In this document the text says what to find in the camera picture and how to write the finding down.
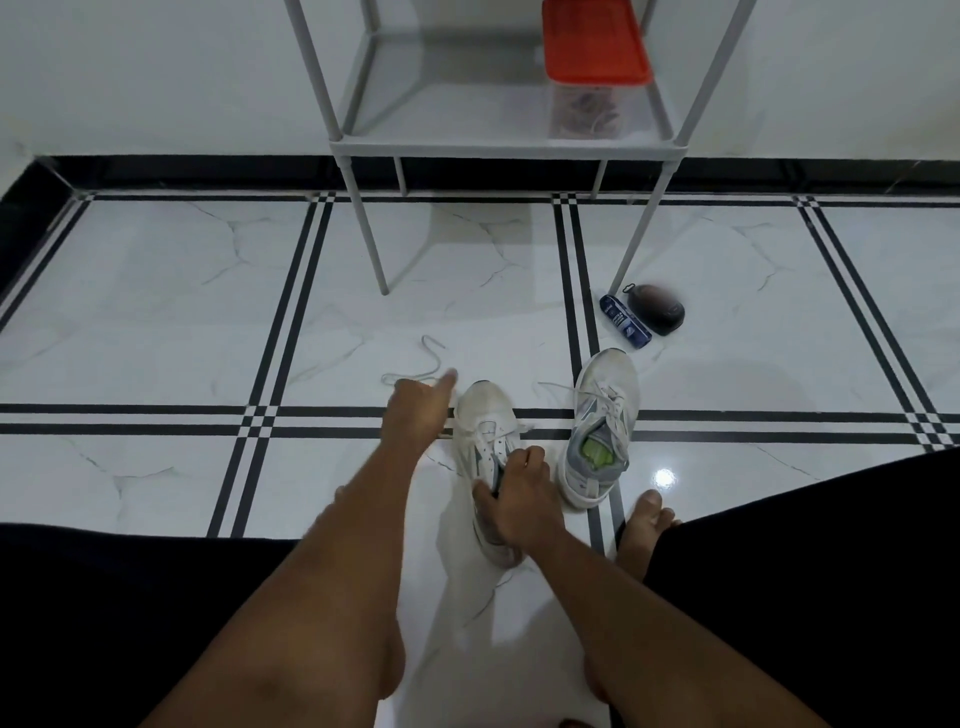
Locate person's left hand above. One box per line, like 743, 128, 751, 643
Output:
380, 368, 460, 460

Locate person's right hand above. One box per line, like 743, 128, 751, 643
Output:
470, 445, 568, 558

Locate white grey sneaker shoe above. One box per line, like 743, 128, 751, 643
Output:
556, 347, 643, 511
452, 380, 534, 569

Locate clear box with red lid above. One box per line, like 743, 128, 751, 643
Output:
553, 86, 625, 139

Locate clear container with red lid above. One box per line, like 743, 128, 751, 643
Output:
540, 0, 655, 141

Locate person's right forearm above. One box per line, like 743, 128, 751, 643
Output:
528, 524, 830, 728

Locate person's left forearm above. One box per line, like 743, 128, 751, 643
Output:
138, 442, 440, 728

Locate person's right foot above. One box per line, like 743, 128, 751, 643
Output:
614, 489, 682, 584

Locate grey metal shelf rack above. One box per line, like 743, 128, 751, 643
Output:
282, 0, 760, 297

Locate black oval polish bottle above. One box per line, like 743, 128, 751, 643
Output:
621, 282, 687, 337

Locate black shorts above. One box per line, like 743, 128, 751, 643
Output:
0, 447, 960, 728

